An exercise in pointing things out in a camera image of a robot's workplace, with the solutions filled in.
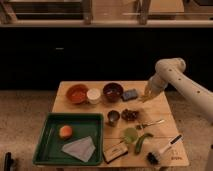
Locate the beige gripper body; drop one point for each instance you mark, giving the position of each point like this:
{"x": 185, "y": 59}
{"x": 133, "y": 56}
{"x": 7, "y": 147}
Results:
{"x": 149, "y": 92}

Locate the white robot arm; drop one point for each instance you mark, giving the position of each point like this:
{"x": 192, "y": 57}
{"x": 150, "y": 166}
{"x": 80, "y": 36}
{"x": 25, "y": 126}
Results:
{"x": 171, "y": 71}

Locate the purple bowl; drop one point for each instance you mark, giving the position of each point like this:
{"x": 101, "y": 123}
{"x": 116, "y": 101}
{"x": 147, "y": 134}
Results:
{"x": 113, "y": 91}

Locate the orange bowl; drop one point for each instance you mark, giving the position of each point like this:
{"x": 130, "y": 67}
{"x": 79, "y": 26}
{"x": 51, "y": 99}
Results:
{"x": 77, "y": 93}

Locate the blue sponge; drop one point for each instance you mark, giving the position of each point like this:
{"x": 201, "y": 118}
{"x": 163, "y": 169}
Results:
{"x": 129, "y": 95}

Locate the dark grape bunch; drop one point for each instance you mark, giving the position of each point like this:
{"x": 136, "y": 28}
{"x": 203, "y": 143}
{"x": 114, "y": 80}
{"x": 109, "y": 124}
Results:
{"x": 129, "y": 115}

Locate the metal cup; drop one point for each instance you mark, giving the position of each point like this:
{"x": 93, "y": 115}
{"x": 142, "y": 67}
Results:
{"x": 113, "y": 117}

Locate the green round lid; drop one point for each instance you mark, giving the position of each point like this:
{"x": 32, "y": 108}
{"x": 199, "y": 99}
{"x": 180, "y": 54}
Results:
{"x": 130, "y": 135}

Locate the green cucumber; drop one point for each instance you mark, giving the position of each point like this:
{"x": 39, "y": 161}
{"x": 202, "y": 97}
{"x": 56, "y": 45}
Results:
{"x": 140, "y": 141}

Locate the white cup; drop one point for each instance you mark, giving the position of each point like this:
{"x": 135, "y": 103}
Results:
{"x": 94, "y": 95}

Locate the wooden block eraser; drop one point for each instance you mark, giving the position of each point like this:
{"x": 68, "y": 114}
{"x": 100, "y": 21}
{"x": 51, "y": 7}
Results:
{"x": 115, "y": 152}

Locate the grey folded cloth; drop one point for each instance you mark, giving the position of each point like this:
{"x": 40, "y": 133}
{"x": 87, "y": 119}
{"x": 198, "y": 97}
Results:
{"x": 81, "y": 149}

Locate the orange fruit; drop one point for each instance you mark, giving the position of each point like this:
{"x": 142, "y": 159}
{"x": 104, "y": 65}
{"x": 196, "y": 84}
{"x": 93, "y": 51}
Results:
{"x": 65, "y": 132}

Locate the green plastic tray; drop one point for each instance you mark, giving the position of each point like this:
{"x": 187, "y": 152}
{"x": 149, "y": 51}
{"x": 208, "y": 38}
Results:
{"x": 49, "y": 148}

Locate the black object on floor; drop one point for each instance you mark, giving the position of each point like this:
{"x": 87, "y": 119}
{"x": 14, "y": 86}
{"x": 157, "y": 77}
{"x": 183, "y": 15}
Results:
{"x": 8, "y": 162}

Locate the white handled dish brush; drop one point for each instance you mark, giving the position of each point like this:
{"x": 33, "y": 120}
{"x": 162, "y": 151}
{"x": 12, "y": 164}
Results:
{"x": 155, "y": 156}

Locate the wooden shelf rail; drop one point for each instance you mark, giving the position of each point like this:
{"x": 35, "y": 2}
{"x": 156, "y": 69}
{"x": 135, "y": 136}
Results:
{"x": 112, "y": 23}

